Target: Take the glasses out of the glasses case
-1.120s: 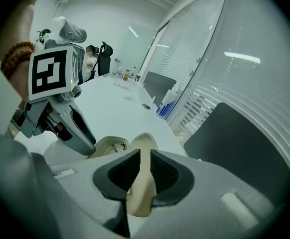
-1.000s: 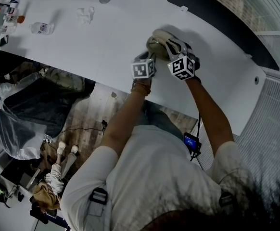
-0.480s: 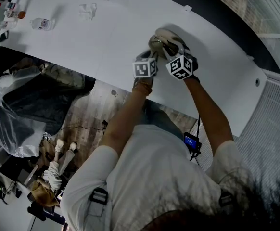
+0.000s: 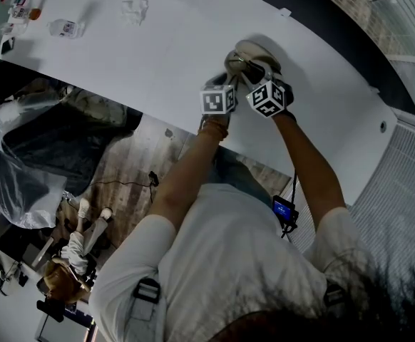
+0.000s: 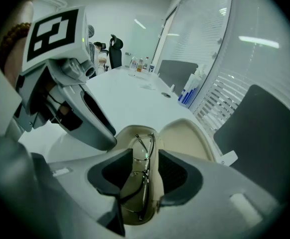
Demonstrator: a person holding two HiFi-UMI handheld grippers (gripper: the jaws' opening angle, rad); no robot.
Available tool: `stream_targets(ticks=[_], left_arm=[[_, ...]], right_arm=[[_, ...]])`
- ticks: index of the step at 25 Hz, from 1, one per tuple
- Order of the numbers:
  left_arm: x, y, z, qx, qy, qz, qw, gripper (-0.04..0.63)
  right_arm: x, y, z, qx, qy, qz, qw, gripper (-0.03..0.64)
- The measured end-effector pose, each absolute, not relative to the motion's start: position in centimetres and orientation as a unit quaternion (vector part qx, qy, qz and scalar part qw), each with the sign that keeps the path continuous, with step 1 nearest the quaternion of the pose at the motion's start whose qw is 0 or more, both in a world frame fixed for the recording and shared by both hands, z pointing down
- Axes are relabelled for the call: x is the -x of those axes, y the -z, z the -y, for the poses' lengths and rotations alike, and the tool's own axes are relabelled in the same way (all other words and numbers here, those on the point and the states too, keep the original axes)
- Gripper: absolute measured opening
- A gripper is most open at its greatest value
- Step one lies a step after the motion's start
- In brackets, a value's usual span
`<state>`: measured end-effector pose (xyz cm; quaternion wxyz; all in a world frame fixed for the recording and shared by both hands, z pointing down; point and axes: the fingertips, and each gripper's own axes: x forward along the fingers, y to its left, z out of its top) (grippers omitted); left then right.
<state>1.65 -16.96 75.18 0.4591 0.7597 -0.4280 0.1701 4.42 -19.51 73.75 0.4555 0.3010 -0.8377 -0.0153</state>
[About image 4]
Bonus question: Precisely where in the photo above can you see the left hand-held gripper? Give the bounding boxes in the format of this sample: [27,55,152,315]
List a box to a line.
[199,72,239,115]

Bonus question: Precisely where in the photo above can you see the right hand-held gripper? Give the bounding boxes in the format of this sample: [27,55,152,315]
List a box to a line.
[242,61,295,120]

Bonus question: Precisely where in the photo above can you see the person's right forearm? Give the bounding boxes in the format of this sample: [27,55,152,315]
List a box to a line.
[270,109,348,224]

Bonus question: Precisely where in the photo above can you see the person's left forearm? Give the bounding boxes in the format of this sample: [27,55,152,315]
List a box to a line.
[149,130,228,227]

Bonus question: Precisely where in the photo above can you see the person's left hand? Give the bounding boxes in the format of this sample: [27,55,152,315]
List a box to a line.
[197,114,232,140]

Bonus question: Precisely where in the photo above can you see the person's blue jeans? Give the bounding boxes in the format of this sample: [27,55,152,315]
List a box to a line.
[209,147,277,208]

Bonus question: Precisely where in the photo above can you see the black desk partition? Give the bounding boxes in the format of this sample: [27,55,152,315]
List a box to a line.
[260,0,415,118]

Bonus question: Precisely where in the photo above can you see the black device with blue screen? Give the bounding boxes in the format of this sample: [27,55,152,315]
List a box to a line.
[271,195,299,228]

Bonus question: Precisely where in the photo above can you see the dark plastic-covered bundle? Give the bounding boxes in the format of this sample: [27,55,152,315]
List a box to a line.
[0,78,144,196]

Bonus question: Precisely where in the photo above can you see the person's white t-shirt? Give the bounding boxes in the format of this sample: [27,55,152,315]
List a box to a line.
[88,182,376,342]

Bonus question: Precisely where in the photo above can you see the clear plastic bottle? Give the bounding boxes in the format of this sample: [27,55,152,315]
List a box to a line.
[46,18,79,39]

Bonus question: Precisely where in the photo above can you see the orange-capped small bottle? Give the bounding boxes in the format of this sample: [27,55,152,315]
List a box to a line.
[9,6,43,21]

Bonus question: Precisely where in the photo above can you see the black smartphone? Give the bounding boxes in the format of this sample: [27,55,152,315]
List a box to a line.
[0,36,16,56]

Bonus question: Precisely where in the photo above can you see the clear plastic bag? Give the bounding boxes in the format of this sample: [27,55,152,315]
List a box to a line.
[0,147,68,230]

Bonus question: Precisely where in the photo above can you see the clear bottle lying flat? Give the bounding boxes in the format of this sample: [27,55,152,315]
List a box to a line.
[0,21,29,36]

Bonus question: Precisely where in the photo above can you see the grey laptop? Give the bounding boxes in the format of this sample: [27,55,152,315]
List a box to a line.
[35,308,98,342]

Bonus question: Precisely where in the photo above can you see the thin black floor cable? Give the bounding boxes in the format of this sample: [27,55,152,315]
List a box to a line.
[91,170,160,204]

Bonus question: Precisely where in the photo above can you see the black device cable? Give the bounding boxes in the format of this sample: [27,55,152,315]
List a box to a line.
[280,169,299,240]

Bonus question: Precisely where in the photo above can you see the black strap buckle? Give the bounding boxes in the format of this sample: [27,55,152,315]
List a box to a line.
[131,277,162,304]
[323,282,348,309]

